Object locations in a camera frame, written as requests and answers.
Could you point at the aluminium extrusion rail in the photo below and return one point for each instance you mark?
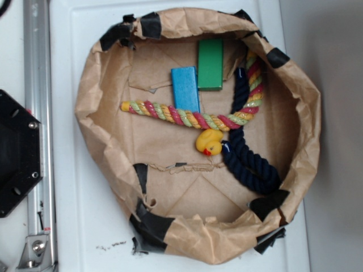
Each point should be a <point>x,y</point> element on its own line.
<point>38,99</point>

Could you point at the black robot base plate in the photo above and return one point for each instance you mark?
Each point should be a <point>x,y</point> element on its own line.
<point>20,153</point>

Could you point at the yellow rubber duck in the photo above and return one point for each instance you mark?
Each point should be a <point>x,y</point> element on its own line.
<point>209,142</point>

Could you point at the brown paper bag bin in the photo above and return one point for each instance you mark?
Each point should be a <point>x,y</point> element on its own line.
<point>178,200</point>

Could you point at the green wooden block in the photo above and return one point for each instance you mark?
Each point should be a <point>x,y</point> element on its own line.
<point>210,65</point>

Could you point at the metal corner bracket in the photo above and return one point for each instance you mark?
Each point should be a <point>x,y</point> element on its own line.
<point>36,255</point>

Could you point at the blue wooden block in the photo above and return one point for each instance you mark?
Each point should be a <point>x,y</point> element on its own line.
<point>185,89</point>

